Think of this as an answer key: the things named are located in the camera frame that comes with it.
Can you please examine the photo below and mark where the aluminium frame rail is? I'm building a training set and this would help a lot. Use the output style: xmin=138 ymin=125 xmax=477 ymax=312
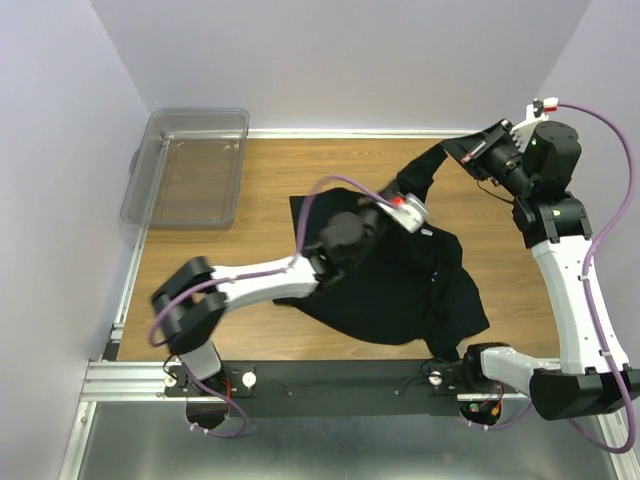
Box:
xmin=75 ymin=362 xmax=639 ymax=479

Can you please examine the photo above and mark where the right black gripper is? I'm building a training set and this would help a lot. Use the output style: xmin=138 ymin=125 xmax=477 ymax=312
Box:
xmin=441 ymin=118 xmax=535 ymax=196

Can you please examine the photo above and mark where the clear plastic bin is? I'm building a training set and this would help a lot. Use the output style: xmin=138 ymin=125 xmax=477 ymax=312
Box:
xmin=120 ymin=108 xmax=249 ymax=230

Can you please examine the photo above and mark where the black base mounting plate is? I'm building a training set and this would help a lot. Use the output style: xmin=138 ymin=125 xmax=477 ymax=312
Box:
xmin=164 ymin=360 xmax=491 ymax=424

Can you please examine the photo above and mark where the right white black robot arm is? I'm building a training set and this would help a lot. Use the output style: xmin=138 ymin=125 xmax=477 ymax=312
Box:
xmin=442 ymin=119 xmax=639 ymax=420

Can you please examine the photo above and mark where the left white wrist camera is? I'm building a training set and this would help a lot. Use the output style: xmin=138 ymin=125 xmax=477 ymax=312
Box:
xmin=390 ymin=194 xmax=428 ymax=233

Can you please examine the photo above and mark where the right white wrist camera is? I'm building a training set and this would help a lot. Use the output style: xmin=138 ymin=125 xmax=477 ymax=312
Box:
xmin=511 ymin=97 xmax=559 ymax=152

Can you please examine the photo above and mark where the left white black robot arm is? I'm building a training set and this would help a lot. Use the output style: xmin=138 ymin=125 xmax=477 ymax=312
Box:
xmin=148 ymin=196 xmax=404 ymax=395

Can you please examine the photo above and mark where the black t shirt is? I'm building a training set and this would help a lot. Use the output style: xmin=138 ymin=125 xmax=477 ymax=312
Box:
xmin=272 ymin=142 xmax=491 ymax=362

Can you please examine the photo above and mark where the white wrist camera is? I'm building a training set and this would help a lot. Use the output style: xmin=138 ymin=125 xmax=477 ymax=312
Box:
xmin=390 ymin=194 xmax=428 ymax=233
xmin=511 ymin=97 xmax=559 ymax=152

